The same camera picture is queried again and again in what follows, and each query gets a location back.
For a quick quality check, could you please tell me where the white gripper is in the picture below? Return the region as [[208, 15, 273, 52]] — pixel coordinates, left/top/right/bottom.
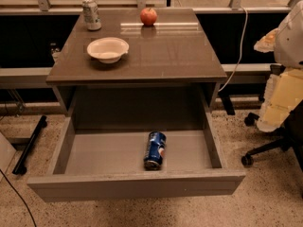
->
[[254, 1, 303, 132]]

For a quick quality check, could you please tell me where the blue pepsi can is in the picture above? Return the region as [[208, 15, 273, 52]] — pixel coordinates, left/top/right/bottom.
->
[[143, 131, 167, 170]]

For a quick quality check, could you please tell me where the grey cabinet with counter top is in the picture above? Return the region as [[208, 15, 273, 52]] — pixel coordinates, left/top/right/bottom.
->
[[46, 9, 226, 131]]

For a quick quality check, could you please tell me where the silver green soda can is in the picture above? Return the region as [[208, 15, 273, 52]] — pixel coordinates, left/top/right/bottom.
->
[[82, 0, 101, 31]]

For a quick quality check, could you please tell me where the open grey top drawer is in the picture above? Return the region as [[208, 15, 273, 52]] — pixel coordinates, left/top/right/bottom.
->
[[27, 117, 245, 201]]

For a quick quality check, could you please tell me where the black office chair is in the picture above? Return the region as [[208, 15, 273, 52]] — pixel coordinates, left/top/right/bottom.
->
[[241, 101, 303, 171]]

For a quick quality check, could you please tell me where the red apple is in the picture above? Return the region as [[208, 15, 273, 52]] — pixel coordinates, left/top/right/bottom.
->
[[140, 8, 157, 26]]

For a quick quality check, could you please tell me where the white paper bowl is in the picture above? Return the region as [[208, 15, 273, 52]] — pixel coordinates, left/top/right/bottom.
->
[[87, 37, 129, 63]]

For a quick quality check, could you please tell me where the black floor bar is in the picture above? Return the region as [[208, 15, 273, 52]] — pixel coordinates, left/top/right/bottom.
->
[[12, 115, 47, 175]]

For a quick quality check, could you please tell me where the white hanging cable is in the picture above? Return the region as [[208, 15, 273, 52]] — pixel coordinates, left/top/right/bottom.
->
[[217, 6, 249, 93]]

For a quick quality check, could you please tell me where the black floor cable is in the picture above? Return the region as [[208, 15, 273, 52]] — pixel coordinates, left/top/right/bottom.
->
[[0, 168, 38, 227]]

